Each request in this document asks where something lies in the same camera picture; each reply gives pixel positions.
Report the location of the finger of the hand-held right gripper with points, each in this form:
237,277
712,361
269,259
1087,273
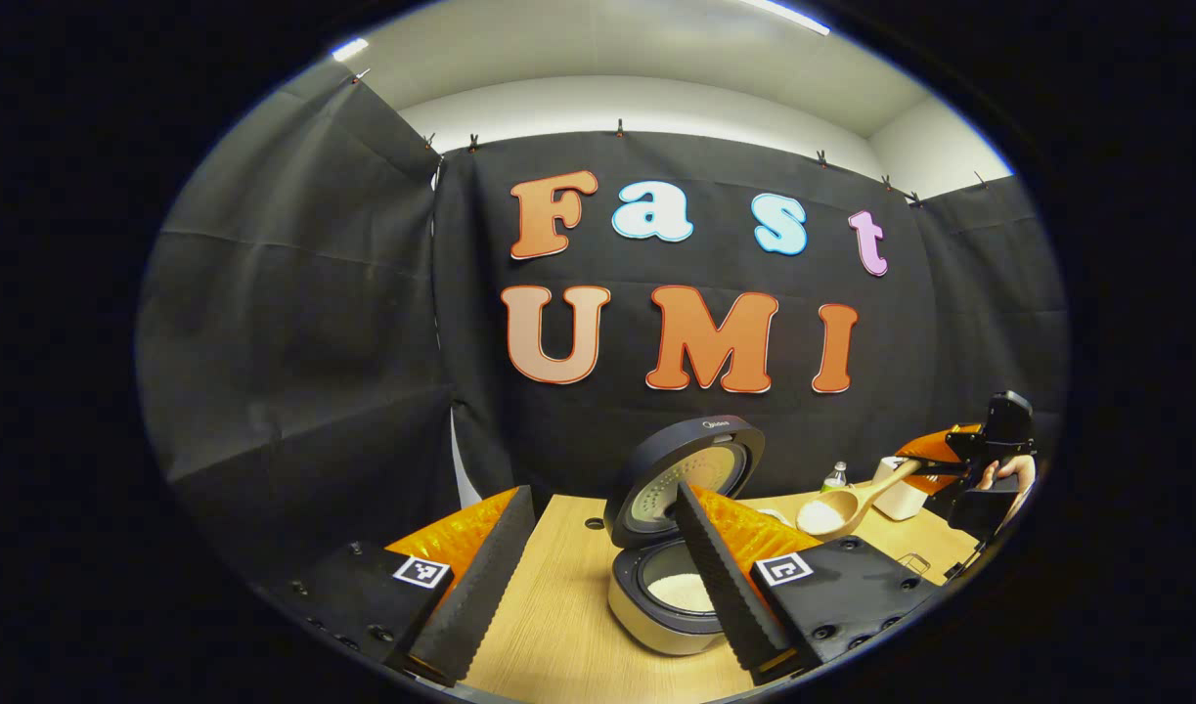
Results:
935,452

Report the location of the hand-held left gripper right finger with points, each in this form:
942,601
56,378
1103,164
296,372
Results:
720,587

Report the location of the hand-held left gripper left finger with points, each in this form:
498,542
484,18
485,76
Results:
480,596

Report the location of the wooden spoon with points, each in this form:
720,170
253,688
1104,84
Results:
832,516

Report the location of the black rice cooker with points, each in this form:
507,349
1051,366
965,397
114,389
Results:
656,460

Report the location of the white toaster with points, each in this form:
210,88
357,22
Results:
901,504

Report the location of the green drink bottle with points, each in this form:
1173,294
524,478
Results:
834,479

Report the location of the black backdrop cloth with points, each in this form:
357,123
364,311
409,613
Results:
294,323

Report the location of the row of cloth clips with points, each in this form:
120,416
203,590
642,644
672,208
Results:
620,128

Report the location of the square ceiling light panel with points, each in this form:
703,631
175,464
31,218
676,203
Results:
348,49

